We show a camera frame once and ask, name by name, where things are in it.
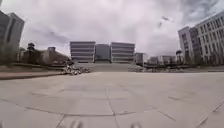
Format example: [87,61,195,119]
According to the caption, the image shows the wide grey stone stairs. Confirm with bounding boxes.
[75,62,148,74]

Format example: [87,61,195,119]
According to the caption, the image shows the grey paved plaza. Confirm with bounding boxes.
[0,70,224,128]

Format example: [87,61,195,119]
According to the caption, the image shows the small grey building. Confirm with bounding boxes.
[133,52,148,66]

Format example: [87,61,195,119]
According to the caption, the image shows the wide grey banded building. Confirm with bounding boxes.
[69,40,136,65]

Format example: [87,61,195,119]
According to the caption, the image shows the distant row of parked bicycles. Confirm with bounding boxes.
[127,65,185,74]

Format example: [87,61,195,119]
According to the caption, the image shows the low pale building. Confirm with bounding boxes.
[148,54,178,66]

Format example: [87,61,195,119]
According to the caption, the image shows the low brown building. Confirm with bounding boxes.
[19,46,70,66]

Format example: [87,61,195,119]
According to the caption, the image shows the robot's own part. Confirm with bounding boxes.
[129,122,143,128]
[71,121,85,128]

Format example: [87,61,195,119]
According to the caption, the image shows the dark tree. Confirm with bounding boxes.
[25,42,43,65]

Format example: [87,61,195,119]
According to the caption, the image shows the tall pale windowed building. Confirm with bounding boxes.
[177,10,224,66]

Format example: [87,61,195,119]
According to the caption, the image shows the tall grey building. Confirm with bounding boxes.
[0,9,26,65]

